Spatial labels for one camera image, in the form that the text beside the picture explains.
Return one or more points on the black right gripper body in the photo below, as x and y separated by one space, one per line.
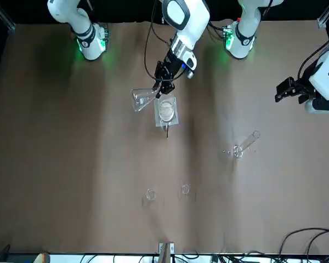
168 67

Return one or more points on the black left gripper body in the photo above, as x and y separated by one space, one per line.
304 88

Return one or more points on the clear glass conical flask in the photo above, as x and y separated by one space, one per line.
139 100

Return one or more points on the clear glass graduated cylinder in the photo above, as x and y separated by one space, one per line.
245 145

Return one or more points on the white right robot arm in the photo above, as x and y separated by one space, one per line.
192 24

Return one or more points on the large clear glass beaker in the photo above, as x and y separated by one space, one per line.
166 109

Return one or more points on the small clear glass beaker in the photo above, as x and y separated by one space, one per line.
185 189
150 194

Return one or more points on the aluminium frame post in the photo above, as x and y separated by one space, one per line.
327 13
2 16
165 252

